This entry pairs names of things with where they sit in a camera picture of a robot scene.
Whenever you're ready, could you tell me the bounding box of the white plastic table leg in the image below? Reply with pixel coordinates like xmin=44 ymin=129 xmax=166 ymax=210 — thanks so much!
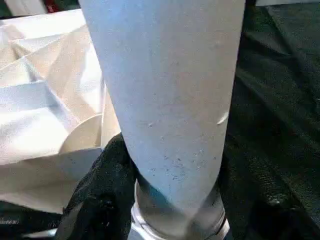
xmin=79 ymin=0 xmax=248 ymax=238

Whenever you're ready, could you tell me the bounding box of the black work mat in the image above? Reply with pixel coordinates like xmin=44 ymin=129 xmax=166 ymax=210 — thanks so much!
xmin=0 ymin=0 xmax=320 ymax=240

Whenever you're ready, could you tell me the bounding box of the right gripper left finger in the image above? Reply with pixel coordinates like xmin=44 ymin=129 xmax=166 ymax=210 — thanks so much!
xmin=56 ymin=132 xmax=138 ymax=240

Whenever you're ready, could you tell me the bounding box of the white glass door cabinet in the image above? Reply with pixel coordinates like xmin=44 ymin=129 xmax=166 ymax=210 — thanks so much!
xmin=0 ymin=0 xmax=84 ymax=19

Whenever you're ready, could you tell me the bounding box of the white plastic table top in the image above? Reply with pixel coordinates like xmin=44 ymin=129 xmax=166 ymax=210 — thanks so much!
xmin=0 ymin=8 xmax=231 ymax=240

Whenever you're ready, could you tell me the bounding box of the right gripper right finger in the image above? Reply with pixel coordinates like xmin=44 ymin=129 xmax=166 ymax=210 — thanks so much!
xmin=220 ymin=154 xmax=320 ymax=240

